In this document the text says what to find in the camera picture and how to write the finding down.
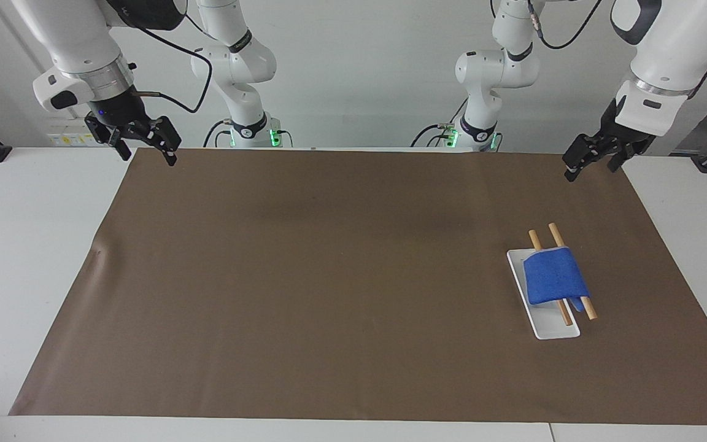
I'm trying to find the wooden rod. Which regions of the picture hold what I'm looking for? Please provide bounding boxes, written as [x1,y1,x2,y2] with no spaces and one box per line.
[547,222,599,322]
[528,229,574,327]

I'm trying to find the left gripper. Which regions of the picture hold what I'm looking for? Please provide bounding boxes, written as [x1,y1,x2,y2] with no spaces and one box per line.
[563,98,657,183]

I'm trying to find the blue towel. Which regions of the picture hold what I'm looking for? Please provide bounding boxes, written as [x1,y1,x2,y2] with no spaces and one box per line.
[522,246,592,314]

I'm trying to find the white rectangular tray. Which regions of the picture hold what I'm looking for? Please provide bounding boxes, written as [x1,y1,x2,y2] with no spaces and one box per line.
[506,247,581,341]

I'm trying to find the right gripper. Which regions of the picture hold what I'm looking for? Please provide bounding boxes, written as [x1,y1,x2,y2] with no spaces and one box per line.
[85,86,182,167]

